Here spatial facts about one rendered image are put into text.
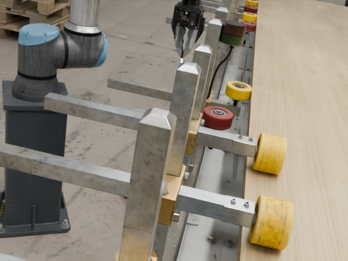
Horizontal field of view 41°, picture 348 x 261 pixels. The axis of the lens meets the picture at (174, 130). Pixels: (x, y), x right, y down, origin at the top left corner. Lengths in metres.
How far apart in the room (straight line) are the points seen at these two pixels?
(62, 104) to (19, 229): 1.20
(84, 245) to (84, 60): 0.79
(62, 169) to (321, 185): 0.54
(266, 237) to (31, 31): 1.33
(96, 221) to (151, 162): 1.77
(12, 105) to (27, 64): 0.17
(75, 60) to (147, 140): 1.45
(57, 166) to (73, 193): 1.64
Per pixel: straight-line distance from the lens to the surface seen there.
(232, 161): 1.64
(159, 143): 0.49
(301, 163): 1.11
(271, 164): 0.98
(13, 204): 2.12
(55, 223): 2.20
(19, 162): 0.83
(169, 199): 0.73
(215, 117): 1.21
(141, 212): 0.53
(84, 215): 2.29
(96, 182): 0.79
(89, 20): 1.91
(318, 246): 0.86
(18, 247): 2.12
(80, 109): 1.03
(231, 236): 1.28
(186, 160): 1.06
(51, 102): 1.05
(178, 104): 0.74
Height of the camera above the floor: 1.37
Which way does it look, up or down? 25 degrees down
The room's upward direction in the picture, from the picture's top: 11 degrees clockwise
